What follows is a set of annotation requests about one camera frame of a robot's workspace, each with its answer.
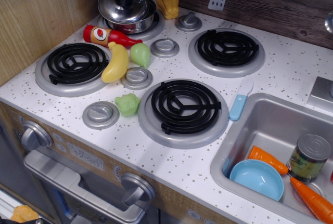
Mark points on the stainless steel pot lid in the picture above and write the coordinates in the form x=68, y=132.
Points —
x=131, y=13

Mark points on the yellow toy pepper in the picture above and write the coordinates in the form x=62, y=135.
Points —
x=169, y=8

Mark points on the red ketchup bottle toy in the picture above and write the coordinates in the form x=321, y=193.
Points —
x=104, y=36

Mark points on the green toy pear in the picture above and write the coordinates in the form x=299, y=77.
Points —
x=140, y=54

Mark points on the grey stove knob back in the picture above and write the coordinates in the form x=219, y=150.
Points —
x=188, y=23

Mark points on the grey stove knob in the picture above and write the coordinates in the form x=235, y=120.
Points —
x=188, y=23
x=100, y=115
x=137, y=78
x=164, y=48

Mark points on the grey stove knob upper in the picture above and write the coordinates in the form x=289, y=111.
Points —
x=164, y=48

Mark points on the yellow toy banana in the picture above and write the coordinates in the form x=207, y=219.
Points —
x=118, y=64

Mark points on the grey stove knob middle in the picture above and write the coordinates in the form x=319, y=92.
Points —
x=137, y=78

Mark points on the front left black burner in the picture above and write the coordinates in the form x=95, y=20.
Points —
x=72, y=70

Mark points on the black burner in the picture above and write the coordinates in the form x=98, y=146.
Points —
x=72, y=70
x=183, y=114
x=226, y=53

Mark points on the green toy broccoli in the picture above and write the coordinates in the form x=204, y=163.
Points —
x=127, y=104

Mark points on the back right black burner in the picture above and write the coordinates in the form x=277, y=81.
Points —
x=226, y=53

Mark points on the grey stove knob front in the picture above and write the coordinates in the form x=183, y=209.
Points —
x=100, y=115

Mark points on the front right black burner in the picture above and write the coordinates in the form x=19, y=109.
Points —
x=183, y=114

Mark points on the grey oven knob left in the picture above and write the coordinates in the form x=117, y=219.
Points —
x=35, y=136

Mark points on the grey oven knob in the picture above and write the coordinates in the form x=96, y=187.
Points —
x=35, y=136
x=137, y=189

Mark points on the stainless steel sink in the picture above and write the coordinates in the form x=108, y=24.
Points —
x=274, y=125

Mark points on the grey oven knob right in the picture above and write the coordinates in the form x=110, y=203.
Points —
x=137, y=189

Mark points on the hanging metal ladle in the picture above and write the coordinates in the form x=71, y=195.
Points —
x=329, y=22

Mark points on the orange toy carrot upper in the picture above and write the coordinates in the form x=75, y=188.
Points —
x=257, y=153

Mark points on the orange toy carrot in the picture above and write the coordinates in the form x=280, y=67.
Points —
x=257, y=153
x=319, y=206

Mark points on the grey faucet base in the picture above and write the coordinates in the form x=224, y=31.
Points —
x=321, y=94

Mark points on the light blue bowl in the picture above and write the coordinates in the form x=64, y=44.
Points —
x=258, y=176

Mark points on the toy tin can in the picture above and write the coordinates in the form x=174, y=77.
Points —
x=308, y=157

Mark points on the yellow toy on floor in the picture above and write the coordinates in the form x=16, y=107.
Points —
x=23, y=213

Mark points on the orange toy carrot lower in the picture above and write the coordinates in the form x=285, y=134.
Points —
x=319, y=206

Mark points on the blue handled toy knife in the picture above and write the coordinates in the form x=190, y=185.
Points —
x=243, y=92

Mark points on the grey oven door handle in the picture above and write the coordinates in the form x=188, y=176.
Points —
x=67, y=182

